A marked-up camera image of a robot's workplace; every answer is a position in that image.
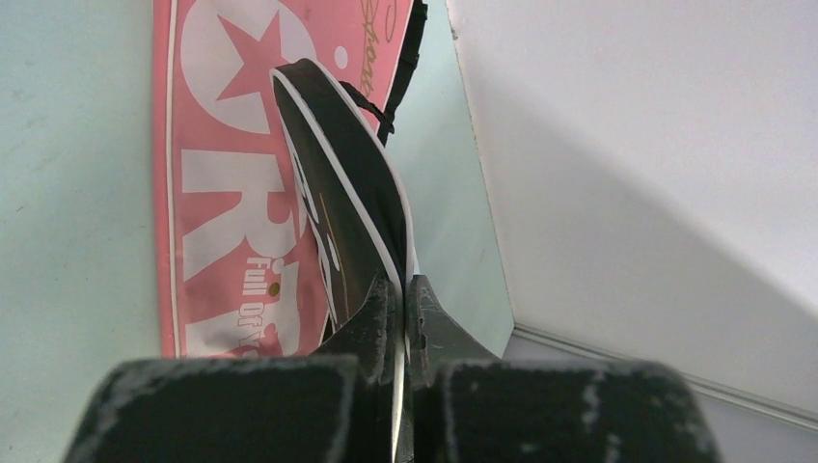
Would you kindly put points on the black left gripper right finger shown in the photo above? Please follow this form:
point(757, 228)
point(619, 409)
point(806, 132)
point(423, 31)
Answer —
point(471, 406)

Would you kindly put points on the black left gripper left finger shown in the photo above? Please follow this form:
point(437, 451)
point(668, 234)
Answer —
point(337, 404)

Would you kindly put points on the pink racket cover bag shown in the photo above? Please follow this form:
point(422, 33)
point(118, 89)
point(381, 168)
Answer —
point(237, 261)

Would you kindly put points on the black racket cover bag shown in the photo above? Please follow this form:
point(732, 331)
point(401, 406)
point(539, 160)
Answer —
point(361, 221)

